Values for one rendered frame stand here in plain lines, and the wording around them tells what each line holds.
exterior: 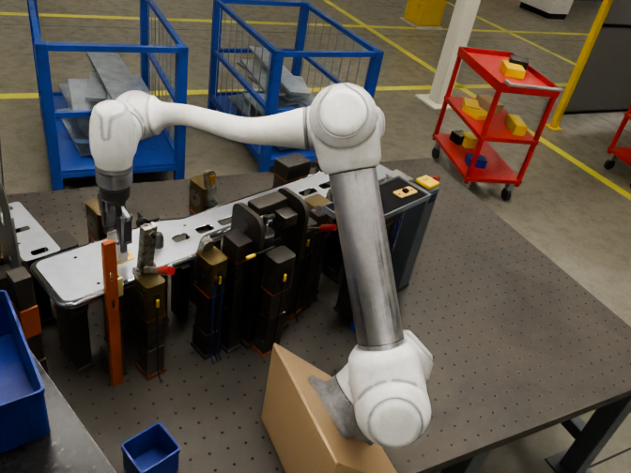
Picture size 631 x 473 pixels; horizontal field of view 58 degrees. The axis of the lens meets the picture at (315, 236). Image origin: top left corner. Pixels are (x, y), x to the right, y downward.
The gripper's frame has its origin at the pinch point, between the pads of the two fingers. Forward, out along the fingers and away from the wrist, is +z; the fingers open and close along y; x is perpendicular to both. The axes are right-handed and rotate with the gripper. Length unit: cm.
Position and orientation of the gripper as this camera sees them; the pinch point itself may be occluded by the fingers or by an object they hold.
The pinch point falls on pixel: (117, 247)
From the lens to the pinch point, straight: 164.5
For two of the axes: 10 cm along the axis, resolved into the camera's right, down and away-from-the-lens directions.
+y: -6.9, -5.0, 5.2
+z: -1.6, 8.1, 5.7
